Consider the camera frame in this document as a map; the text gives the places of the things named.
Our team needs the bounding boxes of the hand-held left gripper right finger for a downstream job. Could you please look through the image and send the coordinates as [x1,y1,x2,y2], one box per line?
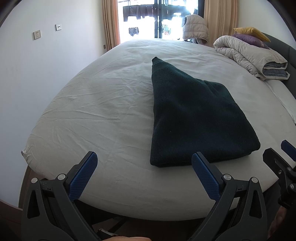
[188,152,270,241]

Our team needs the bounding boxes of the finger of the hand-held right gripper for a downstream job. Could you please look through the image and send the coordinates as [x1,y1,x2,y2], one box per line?
[263,148,296,186]
[281,140,296,160]

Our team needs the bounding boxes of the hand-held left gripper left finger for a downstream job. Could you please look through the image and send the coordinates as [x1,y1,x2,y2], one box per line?
[21,151,102,241]

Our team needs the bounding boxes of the dark green towel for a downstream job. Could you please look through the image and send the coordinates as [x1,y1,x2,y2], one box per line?
[149,57,261,168]

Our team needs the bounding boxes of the row of hanging dark clothes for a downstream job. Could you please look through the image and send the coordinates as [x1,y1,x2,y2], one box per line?
[122,3,199,22]

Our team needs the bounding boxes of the person's right hand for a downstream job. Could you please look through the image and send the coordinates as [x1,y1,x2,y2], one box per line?
[269,206,292,241]

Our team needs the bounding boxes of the person's dark clothing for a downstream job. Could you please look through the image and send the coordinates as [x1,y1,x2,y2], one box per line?
[262,179,282,232]

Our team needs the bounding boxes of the bed with white sheet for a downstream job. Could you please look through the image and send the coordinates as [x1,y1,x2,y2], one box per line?
[21,32,296,220]

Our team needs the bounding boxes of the folded grey duvet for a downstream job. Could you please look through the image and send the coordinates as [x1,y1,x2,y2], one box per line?
[213,35,290,81]

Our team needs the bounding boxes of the purple pillow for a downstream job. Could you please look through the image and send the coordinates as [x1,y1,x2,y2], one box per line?
[232,34,270,50]

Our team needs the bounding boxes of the yellow pillow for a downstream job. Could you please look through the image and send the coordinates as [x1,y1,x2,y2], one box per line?
[233,27,271,42]

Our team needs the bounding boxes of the beige curtain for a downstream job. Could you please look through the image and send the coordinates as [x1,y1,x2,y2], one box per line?
[102,0,121,50]
[203,0,238,48]

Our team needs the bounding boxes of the beige puffer jacket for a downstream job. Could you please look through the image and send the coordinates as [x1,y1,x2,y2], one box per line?
[182,14,210,44]

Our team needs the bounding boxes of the balcony glass door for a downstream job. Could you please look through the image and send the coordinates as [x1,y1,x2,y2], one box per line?
[117,0,205,43]

